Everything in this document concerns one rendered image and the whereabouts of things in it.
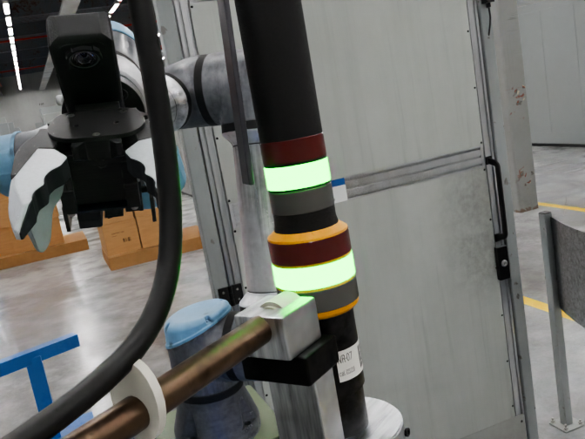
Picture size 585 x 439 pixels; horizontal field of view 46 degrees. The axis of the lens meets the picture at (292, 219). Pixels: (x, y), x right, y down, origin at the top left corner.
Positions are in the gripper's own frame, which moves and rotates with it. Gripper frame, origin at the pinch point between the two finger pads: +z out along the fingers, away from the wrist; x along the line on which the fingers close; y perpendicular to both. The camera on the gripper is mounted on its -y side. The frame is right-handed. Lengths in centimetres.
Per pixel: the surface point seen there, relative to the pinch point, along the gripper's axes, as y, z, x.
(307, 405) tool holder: 3.1, 15.8, -10.3
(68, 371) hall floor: 330, -323, 78
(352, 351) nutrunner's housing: 2.3, 13.5, -13.3
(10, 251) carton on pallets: 512, -745, 206
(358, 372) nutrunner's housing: 3.5, 13.9, -13.5
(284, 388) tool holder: 2.8, 14.8, -9.3
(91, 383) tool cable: -5.8, 20.8, -1.3
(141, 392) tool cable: -4.3, 20.2, -2.8
